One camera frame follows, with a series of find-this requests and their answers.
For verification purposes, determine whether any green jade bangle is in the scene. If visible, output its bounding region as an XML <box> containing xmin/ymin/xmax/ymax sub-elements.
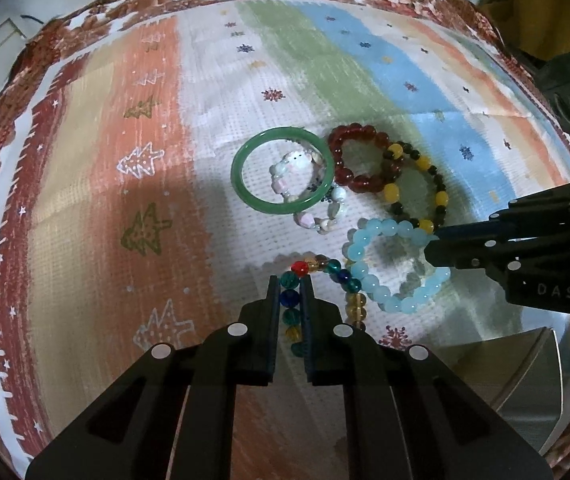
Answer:
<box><xmin>230</xmin><ymin>128</ymin><xmax>337</xmax><ymax>212</ymax></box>

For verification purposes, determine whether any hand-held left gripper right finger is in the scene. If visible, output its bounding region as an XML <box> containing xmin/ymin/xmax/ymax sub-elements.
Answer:
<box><xmin>300</xmin><ymin>276</ymin><xmax>554</xmax><ymax>480</ymax></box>

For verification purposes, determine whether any striped printed tablecloth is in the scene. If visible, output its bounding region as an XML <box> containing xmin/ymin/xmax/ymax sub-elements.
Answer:
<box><xmin>0</xmin><ymin>0</ymin><xmax>570</xmax><ymax>480</ymax></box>

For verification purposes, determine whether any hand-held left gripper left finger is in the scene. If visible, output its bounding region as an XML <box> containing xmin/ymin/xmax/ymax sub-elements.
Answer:
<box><xmin>25</xmin><ymin>275</ymin><xmax>282</xmax><ymax>480</ymax></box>

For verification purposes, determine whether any yellow and dark bead bracelet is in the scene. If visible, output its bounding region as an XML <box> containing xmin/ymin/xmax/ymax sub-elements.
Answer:
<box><xmin>381</xmin><ymin>142</ymin><xmax>450</xmax><ymax>235</ymax></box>

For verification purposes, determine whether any white pink shell bracelet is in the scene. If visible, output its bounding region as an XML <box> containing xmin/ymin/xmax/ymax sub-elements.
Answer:
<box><xmin>269</xmin><ymin>150</ymin><xmax>350</xmax><ymax>235</ymax></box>

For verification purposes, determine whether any light blue bead bracelet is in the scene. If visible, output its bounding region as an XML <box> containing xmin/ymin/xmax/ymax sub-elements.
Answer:
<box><xmin>343</xmin><ymin>218</ymin><xmax>452</xmax><ymax>314</ymax></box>

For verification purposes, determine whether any dark red bead bracelet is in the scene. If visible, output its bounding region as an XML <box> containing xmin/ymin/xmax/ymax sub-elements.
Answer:
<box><xmin>327</xmin><ymin>123</ymin><xmax>406</xmax><ymax>194</ymax></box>

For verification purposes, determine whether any clear plastic tray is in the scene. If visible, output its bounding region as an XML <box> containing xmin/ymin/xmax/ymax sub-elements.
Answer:
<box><xmin>442</xmin><ymin>326</ymin><xmax>566</xmax><ymax>457</ymax></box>

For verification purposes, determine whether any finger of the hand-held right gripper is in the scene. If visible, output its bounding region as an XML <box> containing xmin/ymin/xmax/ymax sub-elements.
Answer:
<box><xmin>426</xmin><ymin>232</ymin><xmax>570</xmax><ymax>319</ymax></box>
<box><xmin>434</xmin><ymin>181</ymin><xmax>570</xmax><ymax>245</ymax></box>

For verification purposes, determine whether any multicoloured glass bead bracelet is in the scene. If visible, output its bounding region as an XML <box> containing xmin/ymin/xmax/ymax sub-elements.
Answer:
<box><xmin>279</xmin><ymin>254</ymin><xmax>369</xmax><ymax>358</ymax></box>

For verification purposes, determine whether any yellow cloth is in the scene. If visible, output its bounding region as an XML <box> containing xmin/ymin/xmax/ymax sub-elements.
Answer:
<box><xmin>480</xmin><ymin>0</ymin><xmax>540</xmax><ymax>56</ymax></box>

